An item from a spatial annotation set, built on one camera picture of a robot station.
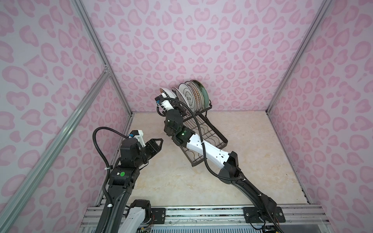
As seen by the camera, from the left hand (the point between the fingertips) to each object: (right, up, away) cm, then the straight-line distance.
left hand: (161, 140), depth 71 cm
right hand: (+8, +23, +5) cm, 24 cm away
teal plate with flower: (+23, +26, +12) cm, 36 cm away
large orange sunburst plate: (+17, +25, +11) cm, 32 cm away
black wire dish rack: (+28, +2, +34) cm, 44 cm away
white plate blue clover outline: (+12, +25, +17) cm, 33 cm away
